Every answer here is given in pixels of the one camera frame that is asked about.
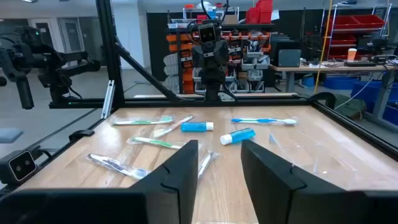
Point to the grey floor mat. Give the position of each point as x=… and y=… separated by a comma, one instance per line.
x=9, y=135

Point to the orange white paper cup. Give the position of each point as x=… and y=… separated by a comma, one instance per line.
x=352, y=54

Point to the blue toothbrush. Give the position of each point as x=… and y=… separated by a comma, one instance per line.
x=264, y=120

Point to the silver aluminium extrusion piece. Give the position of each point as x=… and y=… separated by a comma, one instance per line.
x=108, y=99

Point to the green toothbrush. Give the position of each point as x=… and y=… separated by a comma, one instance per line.
x=146, y=121
x=157, y=142

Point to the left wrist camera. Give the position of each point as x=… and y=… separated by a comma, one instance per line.
x=207, y=33

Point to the orange toothbrush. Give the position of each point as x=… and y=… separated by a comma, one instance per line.
x=174, y=126

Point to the grey door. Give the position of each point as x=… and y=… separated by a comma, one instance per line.
x=71, y=34

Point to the black table-level camera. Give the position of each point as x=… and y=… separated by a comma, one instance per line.
x=21, y=166

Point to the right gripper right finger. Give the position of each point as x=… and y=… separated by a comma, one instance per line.
x=311, y=205

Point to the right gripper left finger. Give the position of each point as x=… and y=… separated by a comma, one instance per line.
x=124, y=205

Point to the wooden desk with cup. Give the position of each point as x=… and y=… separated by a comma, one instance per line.
x=311, y=68

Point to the black aluminium table frame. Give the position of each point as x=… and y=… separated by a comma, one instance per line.
x=109, y=46

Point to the green bag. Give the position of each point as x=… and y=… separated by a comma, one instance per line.
x=351, y=107

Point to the black frame clip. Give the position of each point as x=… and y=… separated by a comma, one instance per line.
x=81, y=134

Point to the blue toothpaste tube white cap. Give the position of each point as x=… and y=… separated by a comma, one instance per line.
x=196, y=126
x=237, y=136

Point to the stacked red storage bins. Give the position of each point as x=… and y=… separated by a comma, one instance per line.
x=259, y=14

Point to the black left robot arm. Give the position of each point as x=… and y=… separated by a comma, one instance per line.
x=213, y=84

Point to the blue storage bin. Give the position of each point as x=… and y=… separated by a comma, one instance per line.
x=362, y=90
x=339, y=83

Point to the grey monitor box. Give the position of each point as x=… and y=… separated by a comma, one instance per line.
x=289, y=58

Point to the purple toothbrush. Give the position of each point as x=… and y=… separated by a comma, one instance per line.
x=206, y=163
x=118, y=165

